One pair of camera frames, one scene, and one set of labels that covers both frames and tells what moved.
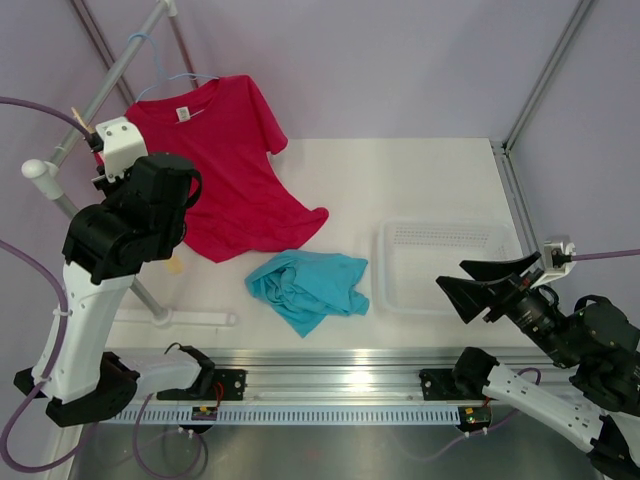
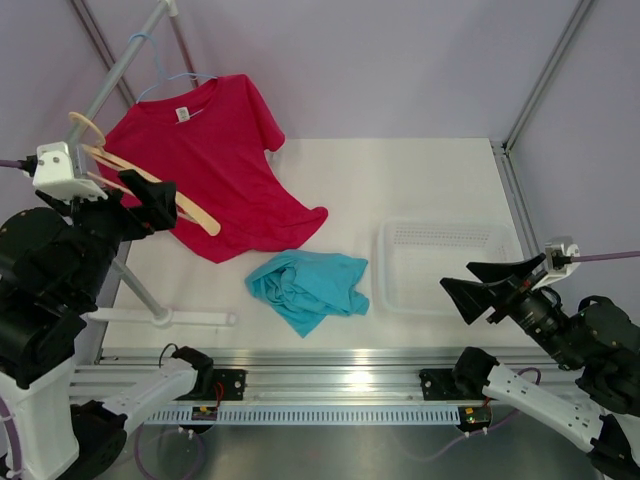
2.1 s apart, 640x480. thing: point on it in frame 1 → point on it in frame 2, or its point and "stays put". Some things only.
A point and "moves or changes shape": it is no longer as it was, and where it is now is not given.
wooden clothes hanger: x=173 y=264 moves or changes shape
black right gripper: x=517 y=285 stays put
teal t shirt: x=312 y=287 stays put
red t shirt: x=223 y=130 stays put
